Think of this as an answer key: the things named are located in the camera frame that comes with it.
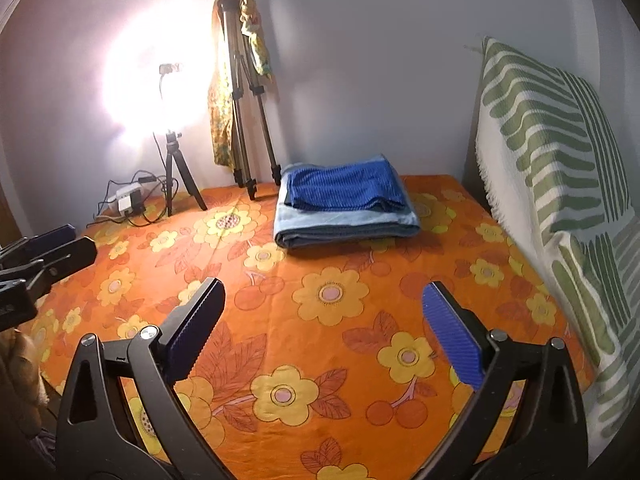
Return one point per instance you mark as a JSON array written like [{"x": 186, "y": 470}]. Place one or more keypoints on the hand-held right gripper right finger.
[{"x": 452, "y": 335}]

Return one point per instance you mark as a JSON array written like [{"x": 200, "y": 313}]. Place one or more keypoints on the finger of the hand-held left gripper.
[
  {"x": 65, "y": 260},
  {"x": 52, "y": 237}
]

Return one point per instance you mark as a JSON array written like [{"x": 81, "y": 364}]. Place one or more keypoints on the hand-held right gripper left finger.
[{"x": 192, "y": 330}]

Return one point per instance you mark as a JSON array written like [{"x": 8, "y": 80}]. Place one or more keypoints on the blue striped pants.
[{"x": 345, "y": 187}]

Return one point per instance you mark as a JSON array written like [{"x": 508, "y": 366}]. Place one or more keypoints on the white charger plug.
[{"x": 125, "y": 205}]

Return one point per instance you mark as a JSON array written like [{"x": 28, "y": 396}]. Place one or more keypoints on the white power strip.
[{"x": 129, "y": 193}]

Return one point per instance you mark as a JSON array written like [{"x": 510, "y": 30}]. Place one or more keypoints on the orange floral tablecloth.
[{"x": 350, "y": 280}]

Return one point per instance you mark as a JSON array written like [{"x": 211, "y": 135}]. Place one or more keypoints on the small black tripod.
[{"x": 172, "y": 152}]

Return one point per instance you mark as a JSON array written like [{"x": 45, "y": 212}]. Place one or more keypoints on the floral patterned scarf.
[{"x": 220, "y": 125}]

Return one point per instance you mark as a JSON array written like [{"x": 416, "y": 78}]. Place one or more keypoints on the black phone holder clamp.
[{"x": 170, "y": 68}]

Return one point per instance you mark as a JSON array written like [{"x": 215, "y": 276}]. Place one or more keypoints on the green white striped cushion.
[{"x": 550, "y": 135}]

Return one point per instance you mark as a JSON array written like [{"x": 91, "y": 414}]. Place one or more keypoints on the tall silver tripod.
[{"x": 240, "y": 85}]

